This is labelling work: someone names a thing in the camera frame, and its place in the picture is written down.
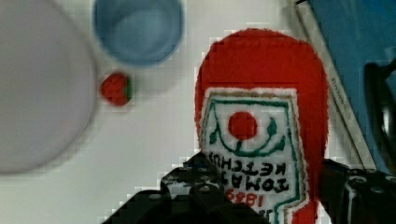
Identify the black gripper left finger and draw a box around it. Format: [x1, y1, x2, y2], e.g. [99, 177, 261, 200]
[103, 153, 269, 224]

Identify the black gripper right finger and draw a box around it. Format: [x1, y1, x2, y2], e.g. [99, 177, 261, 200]
[318, 159, 396, 224]

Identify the small red plush strawberry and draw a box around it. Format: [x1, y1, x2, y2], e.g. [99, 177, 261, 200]
[100, 71, 132, 106]

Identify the blue bowl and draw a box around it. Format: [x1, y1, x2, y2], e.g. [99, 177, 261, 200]
[92, 0, 184, 67]

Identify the red plush ketchup bottle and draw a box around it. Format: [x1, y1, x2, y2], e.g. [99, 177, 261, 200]
[195, 29, 329, 224]

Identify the lilac round plate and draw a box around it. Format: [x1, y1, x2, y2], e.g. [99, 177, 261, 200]
[0, 0, 96, 174]

